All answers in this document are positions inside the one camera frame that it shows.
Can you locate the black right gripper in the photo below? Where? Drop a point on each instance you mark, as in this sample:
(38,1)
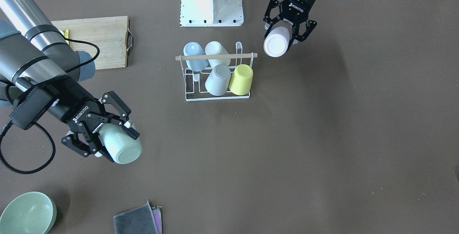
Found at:
(69,107)

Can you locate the pink cup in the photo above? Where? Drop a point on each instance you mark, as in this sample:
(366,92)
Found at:
(277,42)

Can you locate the mint green cup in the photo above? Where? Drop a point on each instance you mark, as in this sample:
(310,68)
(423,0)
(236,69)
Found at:
(122,148)

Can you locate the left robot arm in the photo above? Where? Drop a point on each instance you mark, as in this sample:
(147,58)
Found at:
(296,12)

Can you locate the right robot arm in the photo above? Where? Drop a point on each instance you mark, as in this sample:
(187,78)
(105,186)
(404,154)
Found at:
(40,73)

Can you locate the yellow cup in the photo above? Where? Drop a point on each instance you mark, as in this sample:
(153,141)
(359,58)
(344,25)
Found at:
(241,79)

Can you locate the white cup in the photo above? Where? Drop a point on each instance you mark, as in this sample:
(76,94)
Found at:
(216,48)

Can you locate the grey cup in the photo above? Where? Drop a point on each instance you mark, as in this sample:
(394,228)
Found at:
(218,80)

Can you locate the wooden cutting board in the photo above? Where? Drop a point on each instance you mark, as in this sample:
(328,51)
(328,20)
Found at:
(110,34)

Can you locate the yellow plastic knife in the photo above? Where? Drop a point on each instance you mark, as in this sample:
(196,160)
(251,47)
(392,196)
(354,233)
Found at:
(66,35)

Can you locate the grey folded cloth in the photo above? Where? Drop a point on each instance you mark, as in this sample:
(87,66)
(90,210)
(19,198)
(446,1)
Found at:
(145,219)

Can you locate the green bowl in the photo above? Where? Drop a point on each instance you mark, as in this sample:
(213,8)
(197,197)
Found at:
(29,213)

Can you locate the white wire cup rack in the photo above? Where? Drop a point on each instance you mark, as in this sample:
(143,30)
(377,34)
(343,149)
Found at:
(196,69)

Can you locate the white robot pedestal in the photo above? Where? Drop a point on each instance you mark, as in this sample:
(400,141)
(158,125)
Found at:
(211,13)

